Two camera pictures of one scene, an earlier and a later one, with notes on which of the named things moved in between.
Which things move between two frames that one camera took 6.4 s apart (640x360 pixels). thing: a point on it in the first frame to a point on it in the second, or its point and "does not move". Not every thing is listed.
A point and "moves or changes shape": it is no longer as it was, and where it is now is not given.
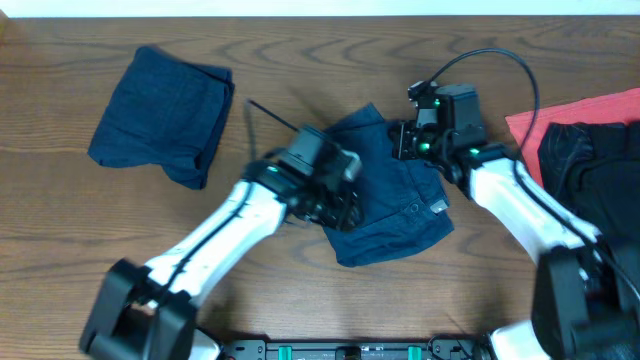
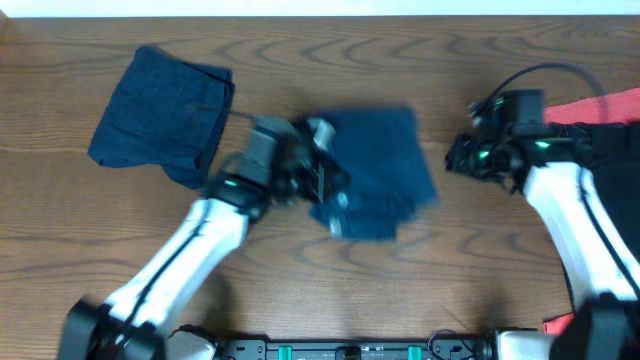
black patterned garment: x=594 y=169 does not move
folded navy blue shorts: x=168 y=113 does not move
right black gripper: x=402 y=148 to x=456 y=160
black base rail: x=437 y=348 does not move
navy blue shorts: x=404 y=201 moves or changes shape
